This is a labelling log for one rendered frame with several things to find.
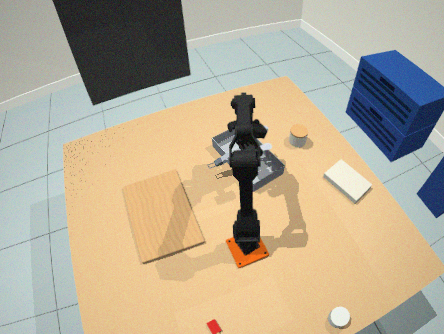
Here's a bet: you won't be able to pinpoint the grey cylinder with tan lid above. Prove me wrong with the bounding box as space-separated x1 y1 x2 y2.
289 124 308 148

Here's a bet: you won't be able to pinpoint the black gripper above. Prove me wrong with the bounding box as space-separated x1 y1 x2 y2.
227 120 263 156

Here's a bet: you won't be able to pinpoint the grey rectangular roasting tin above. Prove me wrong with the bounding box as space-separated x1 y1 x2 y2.
212 129 285 192

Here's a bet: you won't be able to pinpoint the grey metal tongs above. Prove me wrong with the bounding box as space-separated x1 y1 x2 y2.
208 126 272 169

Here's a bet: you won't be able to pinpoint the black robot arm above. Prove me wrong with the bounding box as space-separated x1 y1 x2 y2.
229 92 267 256

